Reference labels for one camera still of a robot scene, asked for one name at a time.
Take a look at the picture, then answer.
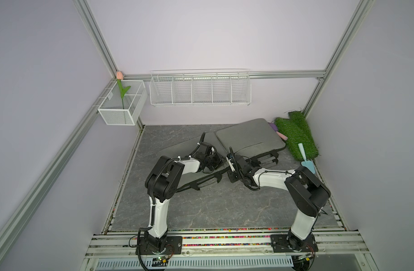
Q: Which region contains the purple trowel pink handle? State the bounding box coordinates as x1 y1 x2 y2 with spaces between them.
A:
269 123 288 141

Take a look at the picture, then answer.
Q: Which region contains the artificial grass roll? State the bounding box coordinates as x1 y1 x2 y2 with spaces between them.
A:
288 111 315 144
275 117 319 161

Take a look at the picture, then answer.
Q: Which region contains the artificial pink tulip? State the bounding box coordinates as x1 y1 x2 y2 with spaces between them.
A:
116 71 131 110

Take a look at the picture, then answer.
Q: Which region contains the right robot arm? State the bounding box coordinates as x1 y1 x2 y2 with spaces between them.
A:
227 152 331 251

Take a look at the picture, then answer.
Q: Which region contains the white mesh wall basket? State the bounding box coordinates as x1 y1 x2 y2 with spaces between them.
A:
98 80 148 126

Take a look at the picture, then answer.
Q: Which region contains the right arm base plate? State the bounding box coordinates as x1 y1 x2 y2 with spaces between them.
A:
270 234 319 253

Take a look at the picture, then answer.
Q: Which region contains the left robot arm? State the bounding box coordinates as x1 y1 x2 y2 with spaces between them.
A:
145 143 224 246

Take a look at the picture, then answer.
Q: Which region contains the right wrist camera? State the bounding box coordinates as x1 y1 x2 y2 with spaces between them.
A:
227 147 236 172

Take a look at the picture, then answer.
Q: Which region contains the teal trowel white handle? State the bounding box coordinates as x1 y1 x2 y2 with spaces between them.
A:
298 143 316 175

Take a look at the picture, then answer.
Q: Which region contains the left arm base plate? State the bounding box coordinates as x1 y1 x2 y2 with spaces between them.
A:
136 236 183 255

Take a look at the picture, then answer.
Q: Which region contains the front artificial grass roll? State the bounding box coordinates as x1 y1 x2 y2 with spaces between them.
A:
275 117 319 161

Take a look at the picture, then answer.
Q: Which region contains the aluminium frame rail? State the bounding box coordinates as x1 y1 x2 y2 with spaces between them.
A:
124 69 326 80

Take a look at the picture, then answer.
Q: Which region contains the grey laptop bag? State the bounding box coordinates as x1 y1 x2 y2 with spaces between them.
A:
158 132 229 193
215 119 286 168

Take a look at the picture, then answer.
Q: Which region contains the white wire wall rack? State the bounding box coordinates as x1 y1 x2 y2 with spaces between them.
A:
149 76 252 107

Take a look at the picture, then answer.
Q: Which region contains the rear artificial grass roll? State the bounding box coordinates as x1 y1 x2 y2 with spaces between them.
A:
288 111 315 144

